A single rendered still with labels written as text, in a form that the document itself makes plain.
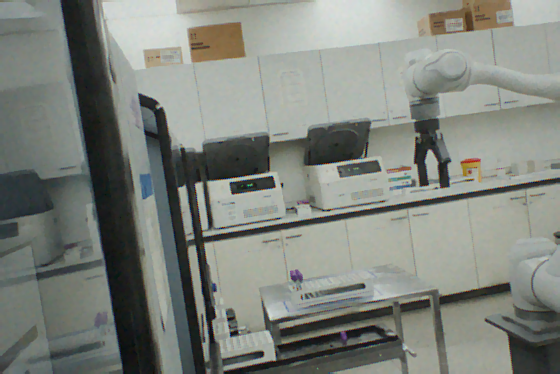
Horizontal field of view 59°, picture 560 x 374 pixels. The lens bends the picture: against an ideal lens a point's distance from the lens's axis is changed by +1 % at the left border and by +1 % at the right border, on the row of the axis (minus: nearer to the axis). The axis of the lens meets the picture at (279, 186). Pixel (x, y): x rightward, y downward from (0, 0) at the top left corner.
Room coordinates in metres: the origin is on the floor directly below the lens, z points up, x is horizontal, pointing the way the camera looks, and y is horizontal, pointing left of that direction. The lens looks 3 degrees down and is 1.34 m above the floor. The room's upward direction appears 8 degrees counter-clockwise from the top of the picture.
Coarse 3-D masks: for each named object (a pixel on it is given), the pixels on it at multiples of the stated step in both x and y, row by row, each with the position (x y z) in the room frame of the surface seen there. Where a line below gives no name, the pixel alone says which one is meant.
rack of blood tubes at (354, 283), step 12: (348, 276) 1.78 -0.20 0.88; (360, 276) 1.76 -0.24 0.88; (288, 288) 1.75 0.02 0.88; (312, 288) 1.69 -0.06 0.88; (324, 288) 1.70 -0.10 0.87; (336, 288) 1.80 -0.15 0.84; (348, 288) 1.81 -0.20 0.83; (360, 288) 1.80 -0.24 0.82; (372, 288) 1.72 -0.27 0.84; (300, 300) 1.69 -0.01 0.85; (312, 300) 1.69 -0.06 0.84; (324, 300) 1.70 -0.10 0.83; (336, 300) 1.70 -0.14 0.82
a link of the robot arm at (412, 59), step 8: (424, 48) 1.49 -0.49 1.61; (408, 56) 1.50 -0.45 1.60; (416, 56) 1.48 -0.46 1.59; (424, 56) 1.47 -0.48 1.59; (408, 64) 1.50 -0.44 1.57; (416, 64) 1.46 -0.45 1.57; (408, 72) 1.48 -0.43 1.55; (408, 80) 1.48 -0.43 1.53; (408, 88) 1.50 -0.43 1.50; (416, 88) 1.45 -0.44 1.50; (408, 96) 1.52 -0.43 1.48; (416, 96) 1.49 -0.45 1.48; (424, 96) 1.48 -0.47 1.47; (432, 96) 1.48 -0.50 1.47
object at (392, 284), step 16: (352, 272) 2.08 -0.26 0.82; (368, 272) 2.04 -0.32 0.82; (384, 272) 2.00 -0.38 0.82; (400, 272) 1.96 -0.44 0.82; (272, 288) 2.00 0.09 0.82; (384, 288) 1.77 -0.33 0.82; (400, 288) 1.75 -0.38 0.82; (416, 288) 1.72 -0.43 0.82; (432, 288) 1.69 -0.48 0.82; (272, 304) 1.78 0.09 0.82; (288, 304) 1.75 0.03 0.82; (320, 304) 1.69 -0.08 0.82; (336, 304) 1.67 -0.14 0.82; (352, 304) 1.65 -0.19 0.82; (368, 304) 1.65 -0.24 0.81; (432, 304) 1.69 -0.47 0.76; (272, 320) 1.61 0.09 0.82; (288, 320) 1.62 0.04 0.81; (400, 320) 2.10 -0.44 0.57; (272, 336) 2.03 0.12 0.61; (400, 336) 2.10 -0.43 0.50; (448, 368) 1.69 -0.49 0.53
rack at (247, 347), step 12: (240, 336) 1.36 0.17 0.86; (252, 336) 1.35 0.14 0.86; (264, 336) 1.34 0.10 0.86; (228, 348) 1.28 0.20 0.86; (240, 348) 1.28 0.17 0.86; (252, 348) 1.27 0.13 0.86; (264, 348) 1.28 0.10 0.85; (228, 360) 1.35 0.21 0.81; (240, 360) 1.33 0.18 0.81; (252, 360) 1.27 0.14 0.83; (264, 360) 1.28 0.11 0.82
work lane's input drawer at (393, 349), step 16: (320, 336) 1.41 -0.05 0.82; (336, 336) 1.41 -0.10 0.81; (352, 336) 1.40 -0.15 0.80; (368, 336) 1.38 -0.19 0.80; (384, 336) 1.36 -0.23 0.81; (288, 352) 1.35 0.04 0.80; (304, 352) 1.34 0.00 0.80; (320, 352) 1.29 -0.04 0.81; (336, 352) 1.30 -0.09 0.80; (352, 352) 1.30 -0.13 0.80; (368, 352) 1.30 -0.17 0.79; (384, 352) 1.31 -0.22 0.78; (400, 352) 1.32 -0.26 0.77; (240, 368) 1.26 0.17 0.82; (256, 368) 1.27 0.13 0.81; (272, 368) 1.26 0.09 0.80; (288, 368) 1.27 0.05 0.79; (304, 368) 1.28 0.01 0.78; (320, 368) 1.28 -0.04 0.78; (336, 368) 1.29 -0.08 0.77; (352, 368) 1.30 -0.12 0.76
